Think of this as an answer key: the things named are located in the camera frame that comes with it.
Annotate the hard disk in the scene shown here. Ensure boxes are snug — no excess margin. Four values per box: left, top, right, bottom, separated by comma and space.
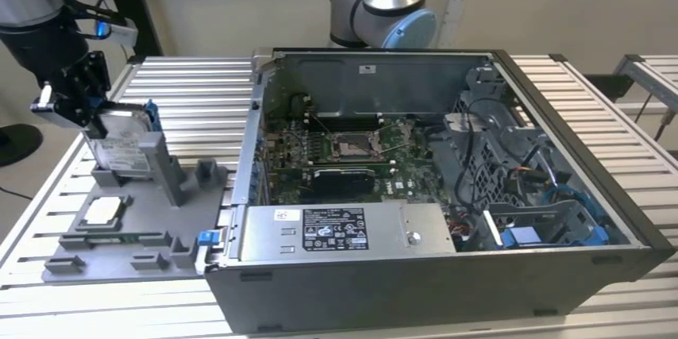
81, 98, 160, 179

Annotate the metal disk bay cage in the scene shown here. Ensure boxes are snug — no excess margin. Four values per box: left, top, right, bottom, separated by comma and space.
428, 64, 631, 252

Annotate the black round stand base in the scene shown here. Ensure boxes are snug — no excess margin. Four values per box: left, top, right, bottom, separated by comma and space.
0, 124, 44, 168

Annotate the silver CPU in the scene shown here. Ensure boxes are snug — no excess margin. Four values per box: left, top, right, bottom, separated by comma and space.
87, 198, 125, 225

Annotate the grey plastic parts rack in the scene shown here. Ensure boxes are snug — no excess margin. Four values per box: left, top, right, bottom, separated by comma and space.
41, 132, 228, 284

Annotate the green RAM stick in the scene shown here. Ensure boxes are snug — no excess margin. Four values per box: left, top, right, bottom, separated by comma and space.
84, 231, 160, 245

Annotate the blue case latch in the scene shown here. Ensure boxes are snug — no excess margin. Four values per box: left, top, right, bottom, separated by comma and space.
195, 229, 221, 247

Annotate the locking lever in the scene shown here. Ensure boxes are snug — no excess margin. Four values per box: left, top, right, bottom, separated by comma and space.
312, 113, 334, 137

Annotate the black RAM slot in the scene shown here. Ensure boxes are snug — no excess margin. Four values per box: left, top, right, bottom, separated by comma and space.
306, 113, 383, 122
306, 120, 383, 130

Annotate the CPU socket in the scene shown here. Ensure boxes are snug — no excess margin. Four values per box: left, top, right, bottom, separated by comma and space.
327, 130, 386, 164

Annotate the grey power supply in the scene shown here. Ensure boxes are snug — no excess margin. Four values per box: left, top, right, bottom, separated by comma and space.
237, 202, 458, 267

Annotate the black graphics card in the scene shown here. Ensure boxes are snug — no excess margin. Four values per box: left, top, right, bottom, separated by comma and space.
310, 168, 378, 201

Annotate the green motherboard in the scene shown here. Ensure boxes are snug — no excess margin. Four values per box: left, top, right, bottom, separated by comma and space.
259, 116, 451, 207

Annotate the black open PC case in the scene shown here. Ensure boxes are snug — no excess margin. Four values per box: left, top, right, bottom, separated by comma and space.
203, 47, 678, 334

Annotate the blue plastic block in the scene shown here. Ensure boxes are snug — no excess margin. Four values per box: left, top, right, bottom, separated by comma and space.
500, 227, 544, 251

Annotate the aluminium side table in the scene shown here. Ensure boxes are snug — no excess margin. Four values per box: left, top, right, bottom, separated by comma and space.
614, 52, 678, 114

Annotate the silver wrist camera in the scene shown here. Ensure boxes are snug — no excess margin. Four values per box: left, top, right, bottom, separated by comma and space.
28, 83, 89, 130

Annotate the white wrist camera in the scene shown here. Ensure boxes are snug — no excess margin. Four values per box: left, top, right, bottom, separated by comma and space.
95, 17, 140, 45

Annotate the black metal post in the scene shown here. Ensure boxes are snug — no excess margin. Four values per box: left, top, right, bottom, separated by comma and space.
97, 0, 163, 58

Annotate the thin black cable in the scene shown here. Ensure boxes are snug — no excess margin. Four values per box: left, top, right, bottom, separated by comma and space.
0, 186, 33, 201

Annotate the thick black wire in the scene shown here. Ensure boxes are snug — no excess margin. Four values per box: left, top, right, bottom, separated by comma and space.
455, 98, 531, 213

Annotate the blue wire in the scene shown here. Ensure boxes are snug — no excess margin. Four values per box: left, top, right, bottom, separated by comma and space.
542, 183, 603, 233

